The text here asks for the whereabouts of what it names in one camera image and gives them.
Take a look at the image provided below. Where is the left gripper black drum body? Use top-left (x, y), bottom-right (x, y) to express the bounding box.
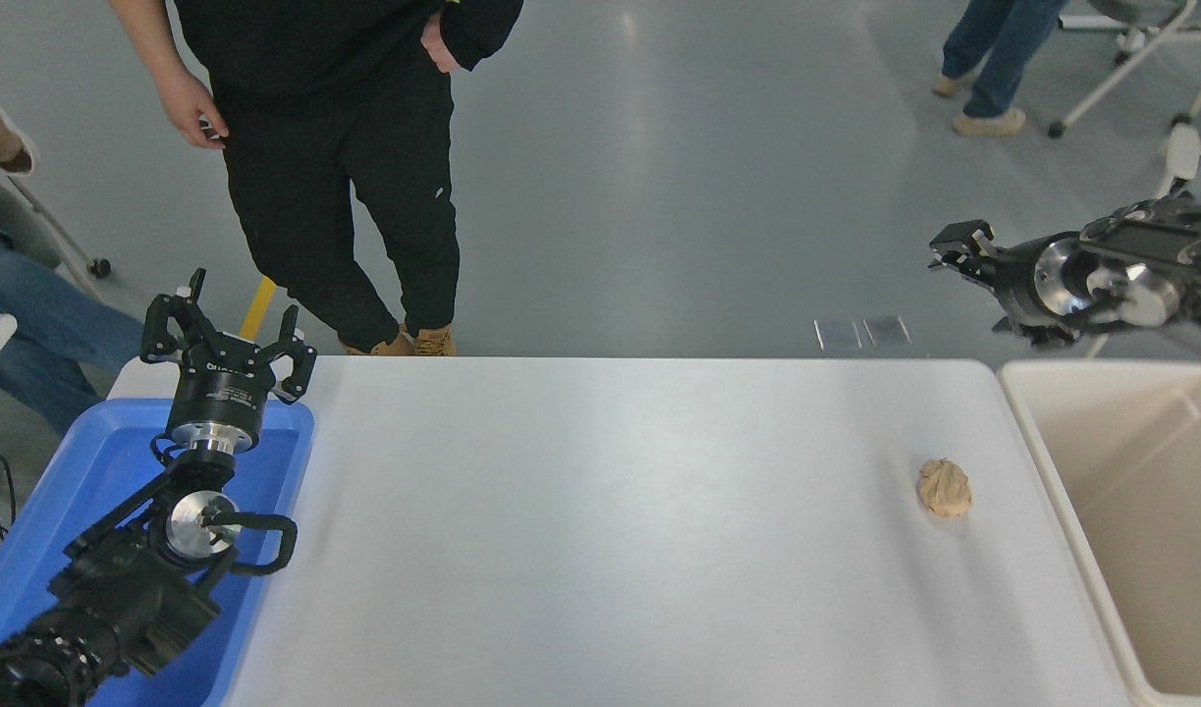
top-left (165, 332), bottom-right (279, 443)

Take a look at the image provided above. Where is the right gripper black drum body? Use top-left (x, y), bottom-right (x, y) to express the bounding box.
top-left (993, 236), bottom-right (1063, 331)

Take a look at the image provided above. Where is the person's right hand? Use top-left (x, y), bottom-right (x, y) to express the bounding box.
top-left (156, 67), bottom-right (230, 150)

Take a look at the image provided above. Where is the person's left hand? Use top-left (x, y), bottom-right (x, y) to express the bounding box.
top-left (420, 12), bottom-right (462, 75)

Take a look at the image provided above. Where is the person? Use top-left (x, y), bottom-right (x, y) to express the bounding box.
top-left (0, 79), bottom-right (147, 433)
top-left (932, 0), bottom-right (1067, 138)
top-left (107, 0), bottom-right (524, 357)

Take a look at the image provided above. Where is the blue plastic tray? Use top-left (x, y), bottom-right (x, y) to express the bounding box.
top-left (0, 398), bottom-right (315, 707)

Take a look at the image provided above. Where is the crumpled tan paper ball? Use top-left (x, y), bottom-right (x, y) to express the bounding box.
top-left (917, 459), bottom-right (973, 518)

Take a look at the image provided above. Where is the large pale bin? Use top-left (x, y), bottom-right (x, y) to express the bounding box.
top-left (996, 359), bottom-right (1201, 707)

